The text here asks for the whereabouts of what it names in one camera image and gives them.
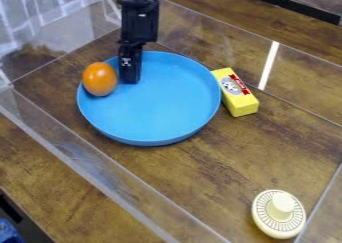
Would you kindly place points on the yellow butter block toy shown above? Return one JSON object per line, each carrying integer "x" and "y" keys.
{"x": 237, "y": 96}

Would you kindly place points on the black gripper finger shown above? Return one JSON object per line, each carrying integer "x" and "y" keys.
{"x": 130, "y": 63}

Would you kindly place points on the blue object at corner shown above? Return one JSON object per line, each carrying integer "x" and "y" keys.
{"x": 8, "y": 233}

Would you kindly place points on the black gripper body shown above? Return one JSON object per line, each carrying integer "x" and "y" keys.
{"x": 139, "y": 21}

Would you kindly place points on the blue round tray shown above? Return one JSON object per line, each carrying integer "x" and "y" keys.
{"x": 163, "y": 109}

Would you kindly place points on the clear acrylic enclosure wall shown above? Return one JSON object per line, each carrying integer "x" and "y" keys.
{"x": 95, "y": 191}

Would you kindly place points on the cream round knob lid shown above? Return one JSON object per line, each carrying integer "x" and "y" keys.
{"x": 278, "y": 214}

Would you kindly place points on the orange ball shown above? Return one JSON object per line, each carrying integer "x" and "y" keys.
{"x": 99, "y": 79}

